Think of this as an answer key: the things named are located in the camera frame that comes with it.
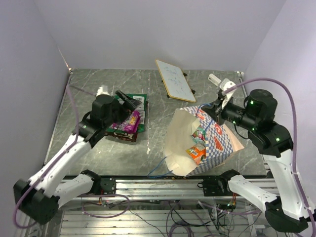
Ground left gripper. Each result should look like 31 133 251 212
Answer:
103 89 141 128

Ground green snack packet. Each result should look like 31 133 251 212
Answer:
107 93 148 132

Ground purple candy bag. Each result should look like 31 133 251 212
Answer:
110 111 141 134

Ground brown Kettle chips bag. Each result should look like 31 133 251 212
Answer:
105 132 138 142

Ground blue checkered paper bag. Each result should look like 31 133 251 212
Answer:
163 106 244 177

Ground orange snack packet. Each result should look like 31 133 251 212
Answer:
186 143 206 165

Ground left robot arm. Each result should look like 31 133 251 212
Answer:
13 90 141 229

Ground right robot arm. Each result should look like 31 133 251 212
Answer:
201 89 316 234

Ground teal Fox's candy bag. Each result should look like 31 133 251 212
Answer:
191 125 206 145

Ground white eraser block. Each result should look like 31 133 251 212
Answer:
208 74 222 87

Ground small yellow-framed whiteboard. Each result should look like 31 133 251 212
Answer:
155 60 196 103

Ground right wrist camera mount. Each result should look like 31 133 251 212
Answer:
218 79 236 110

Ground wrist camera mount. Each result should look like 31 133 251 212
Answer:
218 79 236 110
96 85 111 97

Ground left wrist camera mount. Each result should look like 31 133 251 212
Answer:
96 85 111 97

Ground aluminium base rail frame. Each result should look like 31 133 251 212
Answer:
16 176 291 237

